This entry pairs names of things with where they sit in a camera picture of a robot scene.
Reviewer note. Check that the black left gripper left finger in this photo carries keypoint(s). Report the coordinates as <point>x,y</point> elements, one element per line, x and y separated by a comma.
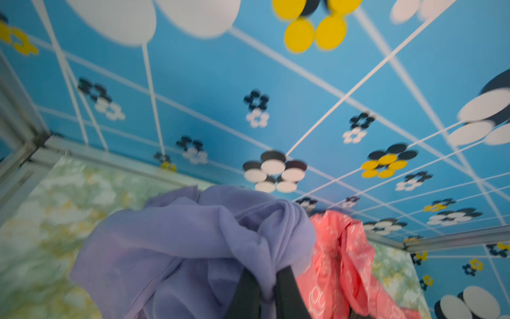
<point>246,301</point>

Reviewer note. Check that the purple cloth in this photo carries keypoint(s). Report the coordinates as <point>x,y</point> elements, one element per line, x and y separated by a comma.
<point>183,254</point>

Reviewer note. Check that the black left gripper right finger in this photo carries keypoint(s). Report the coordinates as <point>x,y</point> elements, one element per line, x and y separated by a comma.
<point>289,303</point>

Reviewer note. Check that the left aluminium corner post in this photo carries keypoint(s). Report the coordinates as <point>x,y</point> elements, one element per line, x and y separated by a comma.
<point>22,133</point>

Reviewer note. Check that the pink printed cloth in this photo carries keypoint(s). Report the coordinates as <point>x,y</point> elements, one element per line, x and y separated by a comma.
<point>339,279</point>

